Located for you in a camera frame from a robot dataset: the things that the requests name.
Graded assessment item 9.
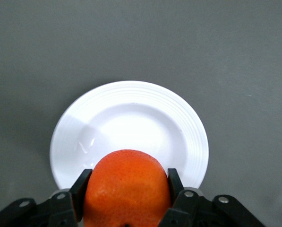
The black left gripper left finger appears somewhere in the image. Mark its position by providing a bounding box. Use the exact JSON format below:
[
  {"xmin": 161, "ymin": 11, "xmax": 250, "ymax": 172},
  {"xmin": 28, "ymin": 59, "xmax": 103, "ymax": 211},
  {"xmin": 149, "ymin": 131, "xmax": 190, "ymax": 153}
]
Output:
[{"xmin": 0, "ymin": 168, "xmax": 94, "ymax": 227}]

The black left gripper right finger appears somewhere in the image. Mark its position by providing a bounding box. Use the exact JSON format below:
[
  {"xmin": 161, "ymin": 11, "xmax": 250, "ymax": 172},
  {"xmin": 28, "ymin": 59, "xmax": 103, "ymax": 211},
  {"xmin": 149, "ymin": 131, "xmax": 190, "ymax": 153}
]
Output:
[{"xmin": 158, "ymin": 167, "xmax": 265, "ymax": 227}]

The orange fruit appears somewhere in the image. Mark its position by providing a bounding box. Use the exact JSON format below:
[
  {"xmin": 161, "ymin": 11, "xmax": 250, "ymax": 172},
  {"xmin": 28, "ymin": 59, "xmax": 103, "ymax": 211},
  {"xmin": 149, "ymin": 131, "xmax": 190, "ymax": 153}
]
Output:
[{"xmin": 83, "ymin": 148, "xmax": 172, "ymax": 227}]

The white ribbed plate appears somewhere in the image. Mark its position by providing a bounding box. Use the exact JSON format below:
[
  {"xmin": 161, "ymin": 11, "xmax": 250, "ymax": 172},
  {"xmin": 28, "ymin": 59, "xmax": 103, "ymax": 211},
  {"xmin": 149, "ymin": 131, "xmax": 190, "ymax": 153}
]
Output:
[{"xmin": 49, "ymin": 80, "xmax": 210, "ymax": 191}]

